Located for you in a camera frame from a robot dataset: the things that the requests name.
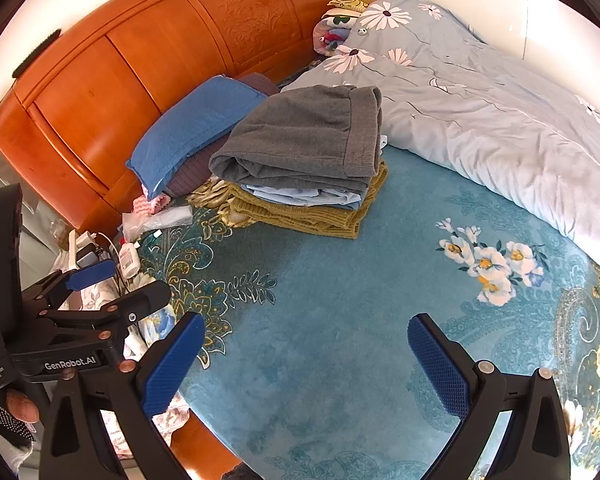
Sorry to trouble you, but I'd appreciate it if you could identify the clear plastic bag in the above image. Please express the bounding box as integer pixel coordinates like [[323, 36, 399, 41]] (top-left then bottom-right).
[[122, 205, 193, 241]]

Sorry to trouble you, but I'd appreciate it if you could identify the teal floral plush blanket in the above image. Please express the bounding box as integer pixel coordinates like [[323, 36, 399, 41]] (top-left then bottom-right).
[[135, 140, 600, 480]]

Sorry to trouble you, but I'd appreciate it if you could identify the white wardrobe with black stripe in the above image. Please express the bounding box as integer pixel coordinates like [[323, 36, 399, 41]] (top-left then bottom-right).
[[360, 0, 600, 106]]

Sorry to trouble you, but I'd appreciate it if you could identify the grey sweatshirt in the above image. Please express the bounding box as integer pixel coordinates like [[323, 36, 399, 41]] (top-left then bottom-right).
[[209, 85, 385, 198]]

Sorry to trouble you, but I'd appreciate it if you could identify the white power strip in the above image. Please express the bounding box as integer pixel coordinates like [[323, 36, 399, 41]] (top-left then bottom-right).
[[69, 230, 98, 271]]

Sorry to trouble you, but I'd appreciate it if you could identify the pink knitted cloth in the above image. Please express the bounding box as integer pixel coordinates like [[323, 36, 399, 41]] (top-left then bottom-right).
[[141, 192, 173, 216]]

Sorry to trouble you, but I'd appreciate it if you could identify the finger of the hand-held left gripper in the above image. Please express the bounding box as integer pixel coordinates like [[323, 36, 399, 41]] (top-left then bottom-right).
[[40, 280, 172, 356], [21, 259, 117, 323]]

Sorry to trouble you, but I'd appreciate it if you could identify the grey daisy print duvet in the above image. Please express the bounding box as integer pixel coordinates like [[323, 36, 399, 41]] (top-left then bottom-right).
[[280, 0, 600, 266]]

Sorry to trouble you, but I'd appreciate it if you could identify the white cable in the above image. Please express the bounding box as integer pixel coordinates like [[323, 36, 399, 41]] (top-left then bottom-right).
[[96, 232, 131, 301]]

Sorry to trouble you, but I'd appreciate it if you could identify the white plastic bottle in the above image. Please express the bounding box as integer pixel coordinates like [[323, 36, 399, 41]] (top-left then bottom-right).
[[117, 241, 142, 278]]

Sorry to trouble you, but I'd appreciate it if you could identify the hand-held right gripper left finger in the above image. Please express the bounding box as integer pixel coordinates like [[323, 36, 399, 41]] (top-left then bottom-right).
[[39, 311, 207, 480]]

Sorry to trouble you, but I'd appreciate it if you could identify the olive knitted sweater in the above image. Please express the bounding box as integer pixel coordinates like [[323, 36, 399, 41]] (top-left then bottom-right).
[[187, 157, 389, 238]]

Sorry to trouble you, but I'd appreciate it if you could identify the light blue folded garment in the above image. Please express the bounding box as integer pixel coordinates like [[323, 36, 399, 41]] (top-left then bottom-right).
[[240, 135, 388, 211]]

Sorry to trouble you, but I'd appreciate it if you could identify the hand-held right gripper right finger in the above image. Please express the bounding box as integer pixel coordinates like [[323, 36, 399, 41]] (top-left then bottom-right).
[[406, 312, 573, 480]]

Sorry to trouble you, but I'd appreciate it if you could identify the cartoon print pillow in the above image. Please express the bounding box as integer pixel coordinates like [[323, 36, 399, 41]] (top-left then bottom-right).
[[312, 0, 381, 56]]

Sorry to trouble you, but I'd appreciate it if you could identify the blue pillow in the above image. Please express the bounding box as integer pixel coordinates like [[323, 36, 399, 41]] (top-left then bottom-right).
[[126, 76, 268, 201]]

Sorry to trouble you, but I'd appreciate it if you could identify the person's left hand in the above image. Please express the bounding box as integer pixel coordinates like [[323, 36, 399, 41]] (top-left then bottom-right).
[[0, 387, 42, 468]]

